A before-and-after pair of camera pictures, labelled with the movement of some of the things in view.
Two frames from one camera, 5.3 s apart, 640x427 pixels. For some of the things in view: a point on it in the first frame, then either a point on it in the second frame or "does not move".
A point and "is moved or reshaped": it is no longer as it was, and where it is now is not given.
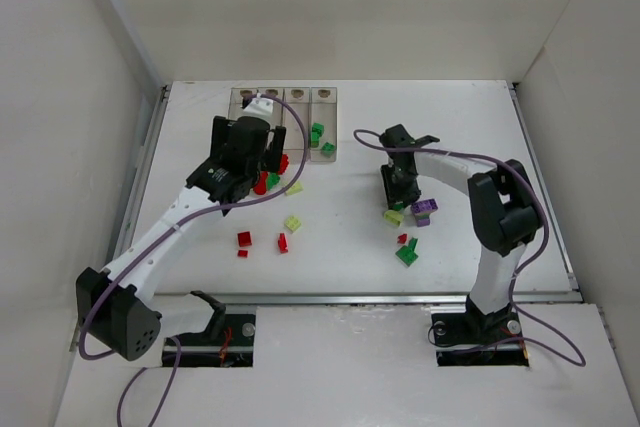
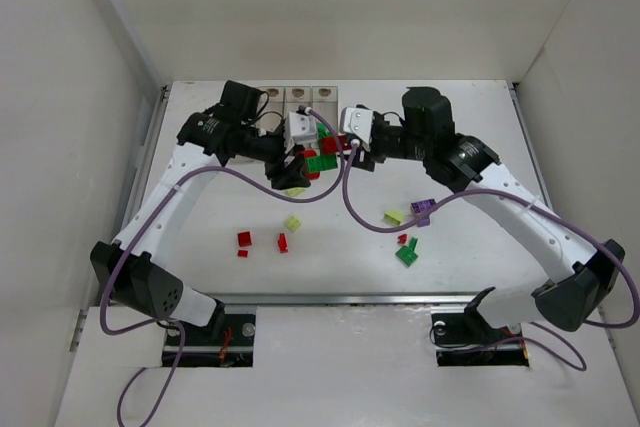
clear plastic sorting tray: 323,110 does not move
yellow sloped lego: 394,217 does not move
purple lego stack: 422,210 does not move
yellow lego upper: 297,187 does not move
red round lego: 261,187 -> 329,144
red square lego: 244,239 does not move
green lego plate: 406,254 does not move
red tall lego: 282,243 does not move
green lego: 273,179 is moved or reshaped
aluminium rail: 367,300 does not move
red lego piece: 283,164 is moved or reshaped
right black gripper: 398,187 -> 366,158
